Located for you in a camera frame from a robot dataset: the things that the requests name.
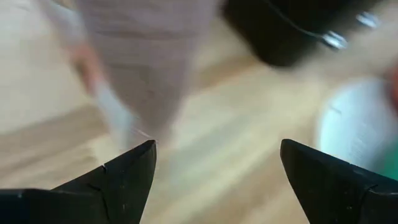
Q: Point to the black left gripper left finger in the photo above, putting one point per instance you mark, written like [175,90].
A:
[109,193]

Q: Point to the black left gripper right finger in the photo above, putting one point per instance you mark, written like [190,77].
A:
[335,193]

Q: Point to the clear pink cereal bag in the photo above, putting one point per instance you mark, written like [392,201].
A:
[143,62]

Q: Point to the green plate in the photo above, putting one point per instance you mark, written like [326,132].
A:
[392,165]

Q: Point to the large white plate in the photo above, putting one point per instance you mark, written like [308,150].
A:
[354,124]

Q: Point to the black four-slot toaster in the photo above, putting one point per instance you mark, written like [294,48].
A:
[280,31]

